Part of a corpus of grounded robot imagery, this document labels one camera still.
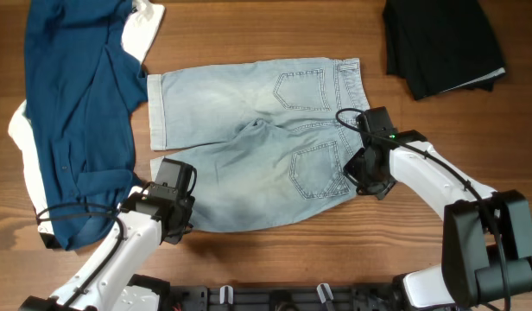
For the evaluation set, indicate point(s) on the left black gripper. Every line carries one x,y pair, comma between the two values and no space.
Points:
179,232

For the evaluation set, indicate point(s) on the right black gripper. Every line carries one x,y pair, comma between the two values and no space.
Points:
367,175

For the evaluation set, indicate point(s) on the light blue denim shorts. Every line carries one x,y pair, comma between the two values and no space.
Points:
264,138

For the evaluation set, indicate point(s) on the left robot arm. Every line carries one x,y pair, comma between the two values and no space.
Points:
156,213

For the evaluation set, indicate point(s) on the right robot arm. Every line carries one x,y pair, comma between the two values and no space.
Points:
487,235

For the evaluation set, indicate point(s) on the folded black garment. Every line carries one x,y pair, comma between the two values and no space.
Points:
441,45

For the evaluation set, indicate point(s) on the dark blue shirt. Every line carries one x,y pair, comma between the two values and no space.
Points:
81,89

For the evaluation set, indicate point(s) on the white garment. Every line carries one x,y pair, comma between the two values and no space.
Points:
138,35

